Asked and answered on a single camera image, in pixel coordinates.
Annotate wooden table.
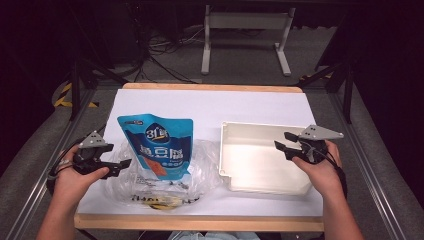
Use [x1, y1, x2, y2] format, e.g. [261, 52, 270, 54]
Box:
[73, 82, 325, 233]

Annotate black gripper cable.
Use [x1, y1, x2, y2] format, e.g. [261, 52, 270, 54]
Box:
[313, 146, 349, 200]
[45, 146, 78, 196]

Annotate white table sheet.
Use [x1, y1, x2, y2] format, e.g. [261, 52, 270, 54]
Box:
[76, 88, 325, 217]

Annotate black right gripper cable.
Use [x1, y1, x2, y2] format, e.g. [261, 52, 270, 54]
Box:
[313, 146, 349, 200]

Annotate clear plastic bag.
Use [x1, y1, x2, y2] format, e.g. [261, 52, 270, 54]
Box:
[104, 137, 224, 211]

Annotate person's blue trousers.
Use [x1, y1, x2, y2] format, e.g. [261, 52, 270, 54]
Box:
[167, 230, 262, 240]

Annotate person's right hand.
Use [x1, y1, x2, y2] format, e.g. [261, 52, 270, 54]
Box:
[291, 139, 343, 198]

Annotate person's left hand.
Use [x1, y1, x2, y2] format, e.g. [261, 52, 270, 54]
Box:
[52, 145, 111, 210]

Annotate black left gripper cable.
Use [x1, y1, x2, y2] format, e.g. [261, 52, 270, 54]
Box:
[45, 146, 78, 196]

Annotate white plastic bin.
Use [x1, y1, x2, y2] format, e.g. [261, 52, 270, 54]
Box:
[218, 121, 316, 197]

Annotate black metal stand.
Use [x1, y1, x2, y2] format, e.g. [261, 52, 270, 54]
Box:
[297, 59, 355, 125]
[67, 57, 130, 122]

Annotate black floor cables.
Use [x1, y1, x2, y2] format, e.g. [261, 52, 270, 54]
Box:
[132, 25, 208, 85]

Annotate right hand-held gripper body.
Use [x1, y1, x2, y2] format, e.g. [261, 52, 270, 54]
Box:
[292, 124, 345, 165]

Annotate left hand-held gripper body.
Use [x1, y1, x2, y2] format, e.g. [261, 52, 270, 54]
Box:
[72, 130, 108, 176]

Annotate aluminium rail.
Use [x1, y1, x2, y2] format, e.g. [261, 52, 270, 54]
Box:
[327, 92, 406, 240]
[5, 89, 98, 240]

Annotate white metal stand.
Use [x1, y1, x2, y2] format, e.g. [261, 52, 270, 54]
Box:
[200, 4, 297, 77]

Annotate blue snack pouch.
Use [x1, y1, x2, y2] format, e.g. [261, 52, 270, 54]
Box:
[117, 113, 195, 181]

